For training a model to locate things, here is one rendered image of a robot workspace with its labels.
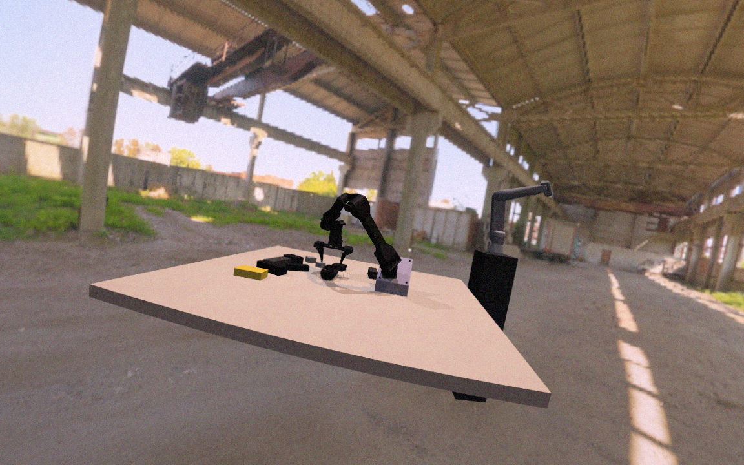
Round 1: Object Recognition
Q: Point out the yellow rectangular block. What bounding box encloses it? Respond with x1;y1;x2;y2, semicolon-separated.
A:
233;265;269;281

